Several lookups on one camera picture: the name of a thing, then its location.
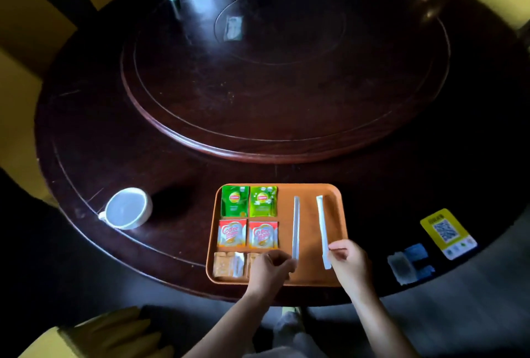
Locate person's right hand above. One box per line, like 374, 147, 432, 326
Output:
328, 239, 376, 301

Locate person's left hand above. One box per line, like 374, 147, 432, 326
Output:
245, 249, 298, 300

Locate white stir stick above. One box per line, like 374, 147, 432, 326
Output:
316, 195, 333, 270
292, 196, 300, 261

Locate person's left forearm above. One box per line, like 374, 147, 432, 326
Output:
182, 291, 271, 358

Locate person's right forearm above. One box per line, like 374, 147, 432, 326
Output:
351, 291, 421, 358

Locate brown sugar packet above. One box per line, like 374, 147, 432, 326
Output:
246, 252, 261, 279
213, 252, 245, 279

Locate red white creamer packet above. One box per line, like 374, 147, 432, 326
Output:
217, 219, 248, 248
248, 221, 279, 250

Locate orange plastic tray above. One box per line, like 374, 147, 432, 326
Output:
205, 183, 349, 288

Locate grey translucent packet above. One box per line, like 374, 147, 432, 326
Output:
387, 252, 418, 286

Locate person's legs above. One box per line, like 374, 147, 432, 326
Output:
242, 307, 328, 358

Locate light green tea packet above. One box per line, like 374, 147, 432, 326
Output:
249, 186, 278, 218

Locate dark green tea packet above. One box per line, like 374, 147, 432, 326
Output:
221, 186, 250, 218

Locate yellow code sticker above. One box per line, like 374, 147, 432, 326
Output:
420, 208, 478, 261

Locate dark wooden turntable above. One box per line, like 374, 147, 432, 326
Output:
120, 0, 452, 164

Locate white ceramic cup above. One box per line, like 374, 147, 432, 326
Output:
98, 187, 153, 231

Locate clear plastic packet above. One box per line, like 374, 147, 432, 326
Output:
223, 15, 244, 43

